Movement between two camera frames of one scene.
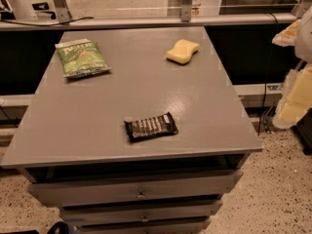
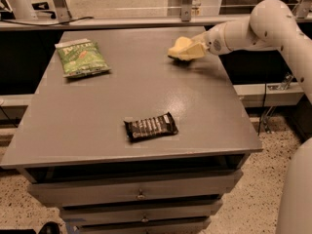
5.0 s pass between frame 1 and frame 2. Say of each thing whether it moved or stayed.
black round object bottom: moved
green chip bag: stayed
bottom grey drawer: stayed
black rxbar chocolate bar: stayed
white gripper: moved
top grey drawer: stayed
